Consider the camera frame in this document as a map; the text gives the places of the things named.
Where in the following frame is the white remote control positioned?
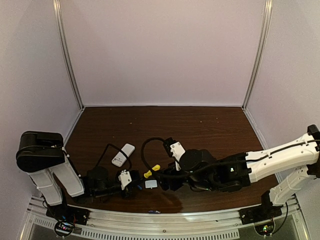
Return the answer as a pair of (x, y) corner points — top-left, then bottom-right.
(111, 143), (136, 168)

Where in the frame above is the yellow handled screwdriver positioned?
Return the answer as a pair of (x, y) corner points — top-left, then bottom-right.
(143, 164), (161, 179)

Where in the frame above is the white battery cover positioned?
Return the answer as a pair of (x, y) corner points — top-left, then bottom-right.
(144, 179), (158, 189)

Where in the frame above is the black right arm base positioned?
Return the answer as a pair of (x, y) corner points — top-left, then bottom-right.
(238, 190), (282, 237)

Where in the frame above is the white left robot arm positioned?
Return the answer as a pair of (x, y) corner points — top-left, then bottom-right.
(15, 131), (142, 206)

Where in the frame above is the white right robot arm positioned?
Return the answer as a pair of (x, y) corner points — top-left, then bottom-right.
(160, 124), (320, 207)

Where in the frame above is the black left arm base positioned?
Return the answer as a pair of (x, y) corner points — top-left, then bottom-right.
(42, 199), (90, 239)

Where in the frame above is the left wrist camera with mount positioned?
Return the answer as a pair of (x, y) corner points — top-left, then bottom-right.
(116, 170), (140, 191)

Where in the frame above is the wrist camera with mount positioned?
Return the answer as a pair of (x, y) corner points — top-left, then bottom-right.
(116, 170), (140, 191)
(163, 137), (186, 171)

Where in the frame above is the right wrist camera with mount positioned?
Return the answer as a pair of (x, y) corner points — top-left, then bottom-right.
(163, 137), (186, 171)

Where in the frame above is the black left camera cable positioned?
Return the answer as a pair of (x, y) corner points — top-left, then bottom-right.
(96, 143), (133, 173)

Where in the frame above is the black camera cable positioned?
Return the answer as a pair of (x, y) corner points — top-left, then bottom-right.
(96, 143), (133, 173)
(140, 137), (246, 178)

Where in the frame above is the aluminium front rail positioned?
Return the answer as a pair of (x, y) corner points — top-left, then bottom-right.
(17, 197), (310, 240)

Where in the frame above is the black right camera cable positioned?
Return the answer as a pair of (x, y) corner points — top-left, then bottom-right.
(140, 137), (246, 178)

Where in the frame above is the right aluminium corner post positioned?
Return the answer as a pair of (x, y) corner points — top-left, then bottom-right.
(242, 0), (273, 111)

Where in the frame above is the aluminium corner post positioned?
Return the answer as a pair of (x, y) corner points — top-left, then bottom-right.
(52, 0), (84, 110)
(242, 0), (273, 111)

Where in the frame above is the left aluminium corner post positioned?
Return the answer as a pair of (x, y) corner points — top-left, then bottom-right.
(52, 0), (84, 110)

